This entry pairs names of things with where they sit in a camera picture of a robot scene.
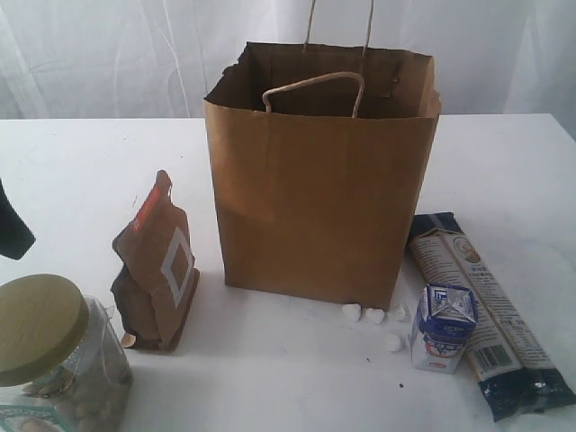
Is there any brown coffee pouch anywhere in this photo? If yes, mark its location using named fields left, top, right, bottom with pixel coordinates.
left=111, top=170, right=200, bottom=352

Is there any brown paper bag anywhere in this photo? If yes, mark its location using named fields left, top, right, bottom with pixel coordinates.
left=202, top=0, right=441, bottom=312

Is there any nut jar gold lid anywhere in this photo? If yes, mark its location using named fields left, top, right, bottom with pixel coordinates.
left=0, top=273, right=135, bottom=432

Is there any white curtain backdrop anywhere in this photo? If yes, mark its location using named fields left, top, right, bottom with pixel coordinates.
left=1, top=1, right=575, bottom=122

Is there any milk carton blue white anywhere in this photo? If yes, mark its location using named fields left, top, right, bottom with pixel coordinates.
left=409, top=283, right=479, bottom=374

